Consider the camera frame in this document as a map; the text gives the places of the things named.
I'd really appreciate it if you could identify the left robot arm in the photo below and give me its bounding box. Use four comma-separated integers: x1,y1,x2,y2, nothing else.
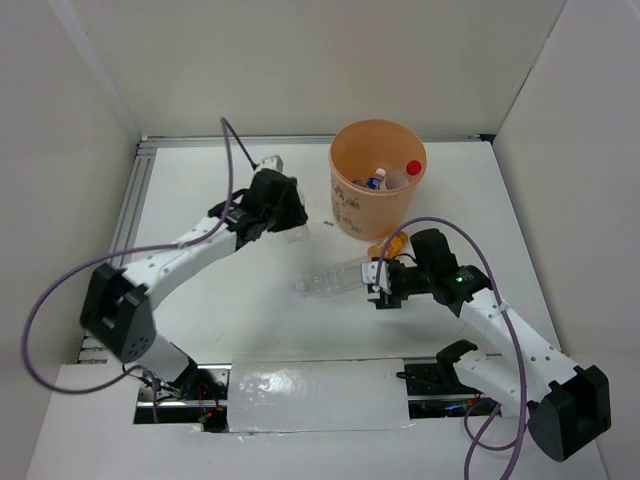
80,168,308,399

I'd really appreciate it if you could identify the Pocari Sweat blue label bottle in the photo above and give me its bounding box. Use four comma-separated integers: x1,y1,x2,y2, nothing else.
365,168,387,191

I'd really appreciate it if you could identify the orange juice bottle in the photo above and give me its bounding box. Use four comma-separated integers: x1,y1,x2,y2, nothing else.
367,231,408,260

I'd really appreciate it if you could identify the red label bottle red cap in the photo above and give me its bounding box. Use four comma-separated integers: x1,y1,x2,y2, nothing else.
384,160,423,190

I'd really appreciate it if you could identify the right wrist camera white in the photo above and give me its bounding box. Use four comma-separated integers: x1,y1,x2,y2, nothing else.
360,260,391,295

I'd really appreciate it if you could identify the peach capybara plastic bin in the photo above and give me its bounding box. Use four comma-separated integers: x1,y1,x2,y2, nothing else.
328,119,427,241

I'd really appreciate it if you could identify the black label bottle black cap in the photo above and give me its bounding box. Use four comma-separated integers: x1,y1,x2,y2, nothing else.
352,180,369,190

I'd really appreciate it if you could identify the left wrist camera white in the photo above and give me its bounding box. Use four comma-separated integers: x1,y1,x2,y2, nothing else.
255,155,284,173

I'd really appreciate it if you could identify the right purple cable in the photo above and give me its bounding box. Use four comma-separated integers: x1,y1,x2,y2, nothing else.
376,216,531,480

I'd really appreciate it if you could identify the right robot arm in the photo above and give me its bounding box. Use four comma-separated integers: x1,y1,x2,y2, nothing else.
360,229,611,462

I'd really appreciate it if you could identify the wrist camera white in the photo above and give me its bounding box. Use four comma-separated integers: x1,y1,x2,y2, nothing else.
360,260,391,295
255,155,284,173

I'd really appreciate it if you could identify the small black label bottle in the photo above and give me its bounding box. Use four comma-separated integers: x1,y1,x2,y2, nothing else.
282,190,309,243

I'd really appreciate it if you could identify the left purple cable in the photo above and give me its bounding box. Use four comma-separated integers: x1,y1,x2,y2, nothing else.
21,117,261,396

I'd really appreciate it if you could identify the clear bottle white cap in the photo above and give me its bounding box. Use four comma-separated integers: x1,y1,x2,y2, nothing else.
293,257,368,298

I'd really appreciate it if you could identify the white taped cover sheet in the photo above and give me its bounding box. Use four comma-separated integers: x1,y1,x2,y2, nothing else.
227,359,412,433

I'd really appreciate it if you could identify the purple cable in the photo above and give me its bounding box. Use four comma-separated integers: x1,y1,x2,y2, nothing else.
376,216,531,480
21,117,261,396

